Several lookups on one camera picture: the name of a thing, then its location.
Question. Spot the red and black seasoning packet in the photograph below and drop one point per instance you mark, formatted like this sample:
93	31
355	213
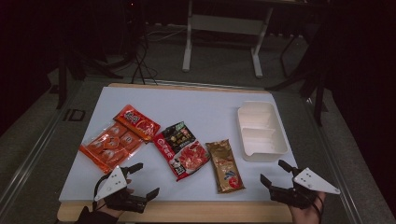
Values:
183	152

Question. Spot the aluminium rail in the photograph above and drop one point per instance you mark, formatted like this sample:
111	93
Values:
28	155
336	161

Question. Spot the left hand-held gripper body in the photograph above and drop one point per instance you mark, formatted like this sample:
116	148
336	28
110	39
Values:
113	183

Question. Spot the white table mat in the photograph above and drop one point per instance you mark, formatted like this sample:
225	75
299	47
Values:
199	105

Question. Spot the white plastic container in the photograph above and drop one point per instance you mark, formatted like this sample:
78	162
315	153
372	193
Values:
261	130

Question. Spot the gold foil packet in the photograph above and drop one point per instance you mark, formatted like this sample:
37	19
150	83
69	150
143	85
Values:
224	166

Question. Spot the person's right hand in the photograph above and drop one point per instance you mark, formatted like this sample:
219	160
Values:
306	216

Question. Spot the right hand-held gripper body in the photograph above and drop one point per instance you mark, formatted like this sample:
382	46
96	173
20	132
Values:
311	182

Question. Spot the person's left hand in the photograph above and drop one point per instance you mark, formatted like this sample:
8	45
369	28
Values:
109	212

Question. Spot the clear bag of orange sachets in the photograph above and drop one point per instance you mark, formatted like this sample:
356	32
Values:
115	140

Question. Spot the black metal stand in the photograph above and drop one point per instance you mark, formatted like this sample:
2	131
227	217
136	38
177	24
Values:
62	81
317	93

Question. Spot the white metal desk frame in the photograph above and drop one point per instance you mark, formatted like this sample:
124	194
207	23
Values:
224	25

